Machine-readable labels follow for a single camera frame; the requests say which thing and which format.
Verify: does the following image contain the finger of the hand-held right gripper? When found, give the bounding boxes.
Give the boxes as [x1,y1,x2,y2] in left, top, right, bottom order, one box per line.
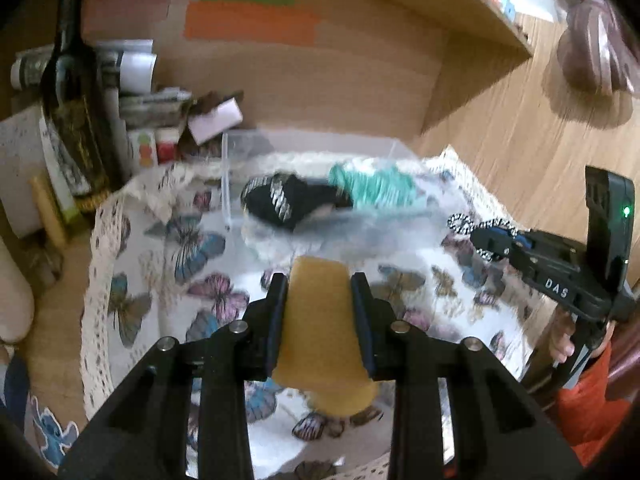
[470,225,531,261]

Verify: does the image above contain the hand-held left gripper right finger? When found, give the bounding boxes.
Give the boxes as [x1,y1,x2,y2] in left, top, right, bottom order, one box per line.
[350,271,583,480]

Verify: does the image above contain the wooden shelf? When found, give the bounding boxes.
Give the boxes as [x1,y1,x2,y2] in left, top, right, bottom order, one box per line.
[427,0,537,61]

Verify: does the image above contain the clear plastic box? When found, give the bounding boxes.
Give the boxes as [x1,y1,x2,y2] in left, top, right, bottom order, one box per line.
[220,127,451,261]

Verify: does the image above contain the teal knitted cloth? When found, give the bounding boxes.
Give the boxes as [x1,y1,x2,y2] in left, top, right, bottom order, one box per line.
[327,160,426,213]

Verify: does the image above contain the butterfly printed tablecloth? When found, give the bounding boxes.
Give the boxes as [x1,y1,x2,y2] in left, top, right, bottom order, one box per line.
[80,145,561,480]

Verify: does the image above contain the pink foam block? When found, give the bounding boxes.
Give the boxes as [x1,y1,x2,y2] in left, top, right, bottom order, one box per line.
[187,99,244,144]

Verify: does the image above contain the sheet with coloured dots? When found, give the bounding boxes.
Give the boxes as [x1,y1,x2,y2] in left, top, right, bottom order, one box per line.
[127,127,182,169]

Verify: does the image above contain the black cloth with silver stripes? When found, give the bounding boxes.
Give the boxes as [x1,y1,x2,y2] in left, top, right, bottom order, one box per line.
[240,172,353,233]

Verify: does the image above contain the black and white hair band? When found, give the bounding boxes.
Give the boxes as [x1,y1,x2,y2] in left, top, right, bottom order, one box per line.
[446,212,521,261]

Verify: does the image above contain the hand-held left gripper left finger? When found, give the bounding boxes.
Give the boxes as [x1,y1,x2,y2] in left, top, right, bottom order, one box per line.
[57,272,291,480]

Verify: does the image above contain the person's right forearm orange sleeve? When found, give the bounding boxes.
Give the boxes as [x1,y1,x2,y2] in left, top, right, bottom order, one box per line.
[555,330,640,463]

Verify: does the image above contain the white cylinder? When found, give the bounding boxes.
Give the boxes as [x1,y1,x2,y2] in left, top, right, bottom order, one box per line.
[0,237,36,345]

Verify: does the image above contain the rolled white papers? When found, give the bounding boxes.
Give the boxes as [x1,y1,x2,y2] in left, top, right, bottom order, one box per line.
[10,39,157,95]

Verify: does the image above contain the yellow sponge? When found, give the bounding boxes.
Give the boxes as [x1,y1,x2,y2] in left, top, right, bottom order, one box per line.
[272,255,378,418]

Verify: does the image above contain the orange paper strip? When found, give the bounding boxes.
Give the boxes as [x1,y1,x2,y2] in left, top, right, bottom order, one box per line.
[184,2,322,47]

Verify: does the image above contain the stack of newspapers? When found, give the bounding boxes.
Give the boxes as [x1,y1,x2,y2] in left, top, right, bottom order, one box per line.
[117,87,195,130]

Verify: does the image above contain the white board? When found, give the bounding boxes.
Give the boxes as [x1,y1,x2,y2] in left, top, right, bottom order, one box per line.
[0,110,53,238]

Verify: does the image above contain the person's right hand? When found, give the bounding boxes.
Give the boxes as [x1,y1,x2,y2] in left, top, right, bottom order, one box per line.
[547,309,576,362]

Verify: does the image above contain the wooden stick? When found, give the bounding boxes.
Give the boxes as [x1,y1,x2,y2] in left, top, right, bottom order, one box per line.
[31,175,69,250]

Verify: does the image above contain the dark glass bottle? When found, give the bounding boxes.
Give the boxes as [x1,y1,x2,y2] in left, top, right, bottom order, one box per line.
[40,0,123,196]

